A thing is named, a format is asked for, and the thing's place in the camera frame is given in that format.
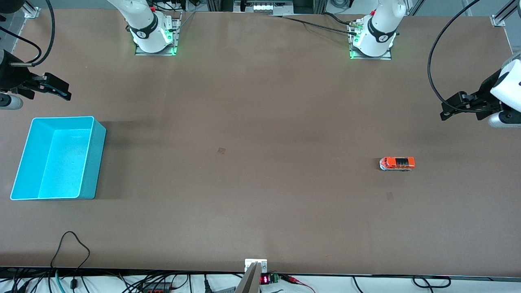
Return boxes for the coiled black cable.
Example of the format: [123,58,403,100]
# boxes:
[412,276,452,289]

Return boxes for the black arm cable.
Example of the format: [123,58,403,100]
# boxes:
[427,0,493,113]
[0,0,56,68]

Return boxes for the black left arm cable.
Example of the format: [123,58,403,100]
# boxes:
[427,0,493,113]

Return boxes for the blue plastic box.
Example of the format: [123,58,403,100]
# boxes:
[10,116,107,201]

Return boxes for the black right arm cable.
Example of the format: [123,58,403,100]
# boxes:
[0,0,56,68]

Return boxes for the thin black looped cable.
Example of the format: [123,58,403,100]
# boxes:
[50,231,91,290]

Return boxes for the grey metal camera bar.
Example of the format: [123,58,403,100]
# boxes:
[234,262,261,293]

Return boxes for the white metal edge bracket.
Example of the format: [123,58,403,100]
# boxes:
[245,259,268,273]

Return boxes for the red clip wires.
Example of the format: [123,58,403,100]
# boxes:
[281,274,316,293]

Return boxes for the black orange power strip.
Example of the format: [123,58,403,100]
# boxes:
[142,282,173,293]

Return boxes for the lit equipment rack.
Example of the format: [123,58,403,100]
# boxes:
[234,0,294,13]

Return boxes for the thick black table cable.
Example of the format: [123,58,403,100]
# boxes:
[267,12,361,37]

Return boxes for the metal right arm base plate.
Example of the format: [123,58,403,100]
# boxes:
[135,11,182,57]

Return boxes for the orange toy bus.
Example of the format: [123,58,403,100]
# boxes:
[379,157,416,172]

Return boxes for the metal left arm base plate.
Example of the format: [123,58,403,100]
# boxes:
[349,18,392,61]

